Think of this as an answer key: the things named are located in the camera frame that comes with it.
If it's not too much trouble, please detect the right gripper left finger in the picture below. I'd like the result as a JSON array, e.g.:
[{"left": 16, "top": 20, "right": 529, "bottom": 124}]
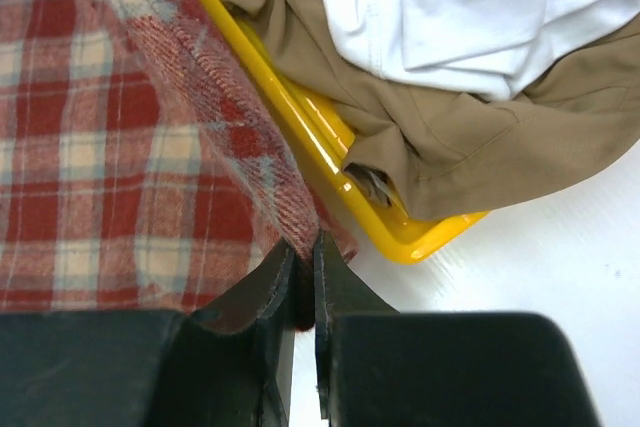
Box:
[{"left": 1, "top": 242, "right": 296, "bottom": 426}]

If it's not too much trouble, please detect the white skirt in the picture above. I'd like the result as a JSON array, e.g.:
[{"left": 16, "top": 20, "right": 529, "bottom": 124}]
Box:
[{"left": 319, "top": 0, "right": 639, "bottom": 100}]

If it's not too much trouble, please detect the brown skirt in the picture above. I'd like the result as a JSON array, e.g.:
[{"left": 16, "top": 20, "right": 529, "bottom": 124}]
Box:
[{"left": 220, "top": 0, "right": 639, "bottom": 221}]

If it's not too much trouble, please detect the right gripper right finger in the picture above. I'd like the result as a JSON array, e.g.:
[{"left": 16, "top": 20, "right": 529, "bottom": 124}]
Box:
[{"left": 313, "top": 232, "right": 600, "bottom": 426}]

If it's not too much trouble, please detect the red plaid skirt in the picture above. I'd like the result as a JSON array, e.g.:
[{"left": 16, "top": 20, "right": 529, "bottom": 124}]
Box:
[{"left": 1, "top": 0, "right": 356, "bottom": 312}]

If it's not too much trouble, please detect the yellow plastic tray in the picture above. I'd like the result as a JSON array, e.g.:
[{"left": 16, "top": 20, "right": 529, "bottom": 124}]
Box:
[{"left": 199, "top": 0, "right": 486, "bottom": 264}]

